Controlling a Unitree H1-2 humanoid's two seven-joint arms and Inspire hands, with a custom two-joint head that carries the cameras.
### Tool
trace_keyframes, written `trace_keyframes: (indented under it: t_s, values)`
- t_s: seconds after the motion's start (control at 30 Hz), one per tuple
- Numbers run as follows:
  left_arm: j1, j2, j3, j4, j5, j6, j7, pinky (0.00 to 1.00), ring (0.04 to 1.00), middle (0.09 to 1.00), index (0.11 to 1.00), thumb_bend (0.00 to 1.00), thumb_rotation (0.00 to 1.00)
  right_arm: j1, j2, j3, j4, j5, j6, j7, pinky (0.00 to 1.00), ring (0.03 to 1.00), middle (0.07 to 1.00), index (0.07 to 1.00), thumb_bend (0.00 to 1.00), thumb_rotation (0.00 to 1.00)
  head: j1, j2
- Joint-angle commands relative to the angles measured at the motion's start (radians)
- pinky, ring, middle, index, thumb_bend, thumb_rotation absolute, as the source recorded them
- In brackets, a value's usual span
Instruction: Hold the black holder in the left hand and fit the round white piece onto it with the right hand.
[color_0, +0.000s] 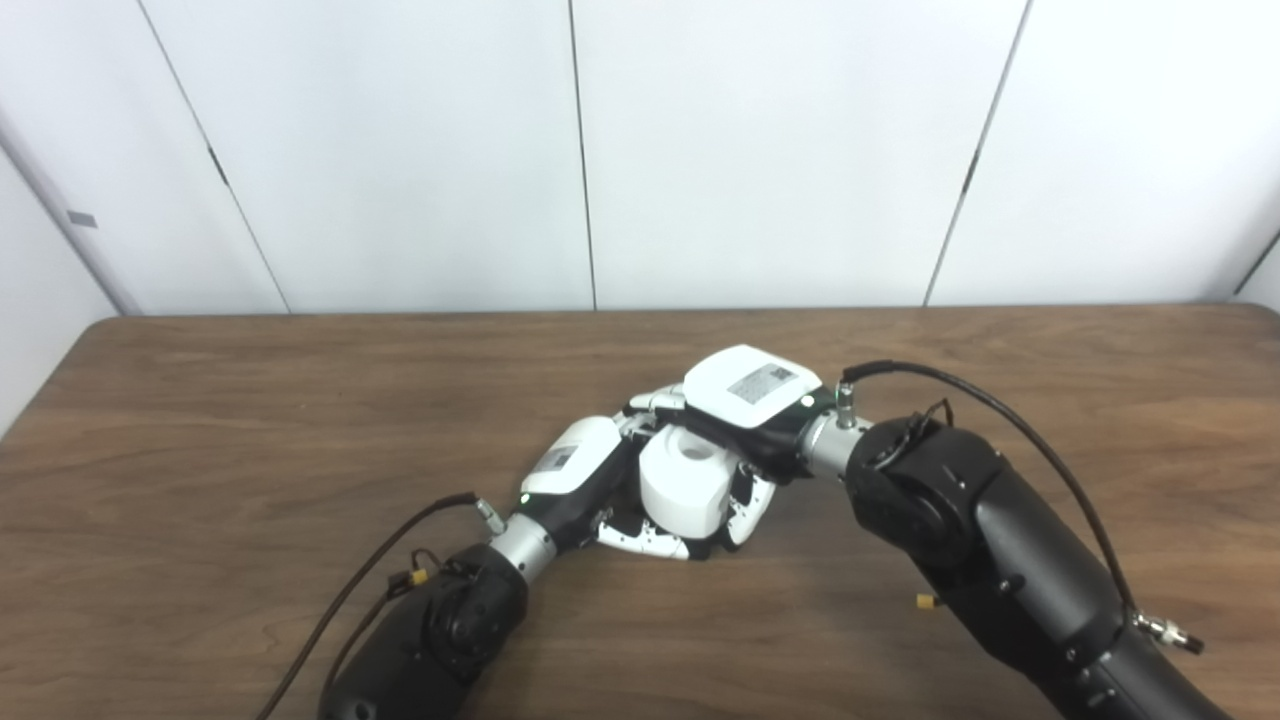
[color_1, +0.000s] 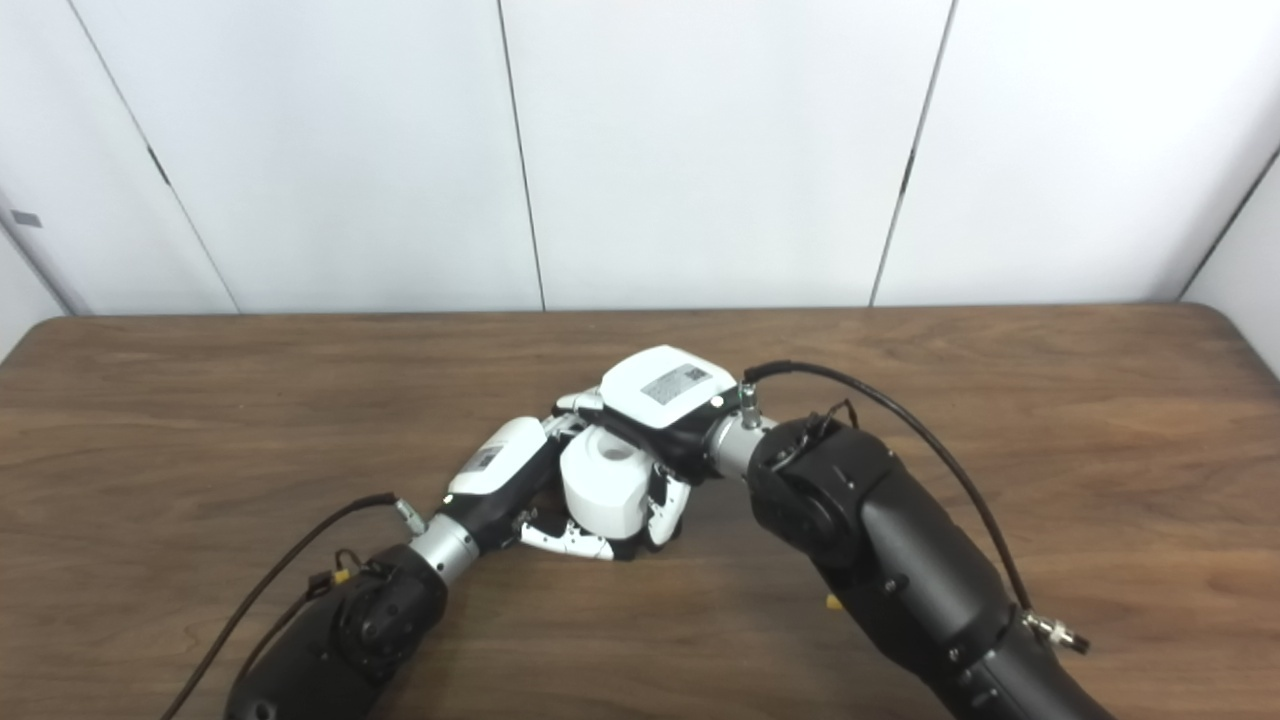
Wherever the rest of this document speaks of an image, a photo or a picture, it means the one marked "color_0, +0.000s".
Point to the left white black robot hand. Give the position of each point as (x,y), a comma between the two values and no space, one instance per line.
(580,460)

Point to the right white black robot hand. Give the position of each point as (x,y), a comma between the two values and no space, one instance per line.
(750,390)

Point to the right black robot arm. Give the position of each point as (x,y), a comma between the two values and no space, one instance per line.
(1000,560)

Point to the black flanged holder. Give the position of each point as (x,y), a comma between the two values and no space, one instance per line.
(708,550)

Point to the round white piece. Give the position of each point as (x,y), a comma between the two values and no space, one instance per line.
(680,490)

